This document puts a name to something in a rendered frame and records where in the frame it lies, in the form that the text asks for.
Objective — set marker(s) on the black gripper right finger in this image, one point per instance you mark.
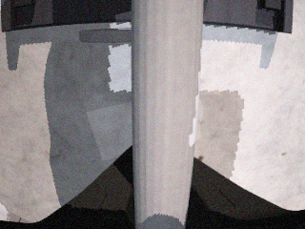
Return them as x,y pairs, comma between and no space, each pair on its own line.
218,203

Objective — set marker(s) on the grey metal shaft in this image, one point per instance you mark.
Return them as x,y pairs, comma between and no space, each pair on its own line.
166,47

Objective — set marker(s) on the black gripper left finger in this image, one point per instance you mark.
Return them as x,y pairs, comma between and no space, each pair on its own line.
106,204

